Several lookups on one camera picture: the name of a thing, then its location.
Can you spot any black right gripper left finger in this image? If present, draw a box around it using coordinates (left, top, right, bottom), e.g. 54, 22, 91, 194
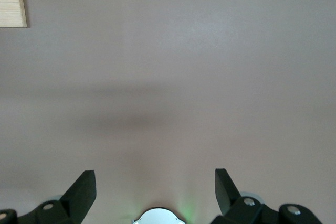
0, 170, 97, 224

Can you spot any bamboo cutting board, metal handle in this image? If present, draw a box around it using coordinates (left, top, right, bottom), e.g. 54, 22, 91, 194
0, 0, 28, 28

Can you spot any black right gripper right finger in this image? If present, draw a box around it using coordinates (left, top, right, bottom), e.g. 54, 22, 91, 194
211, 168, 325, 224

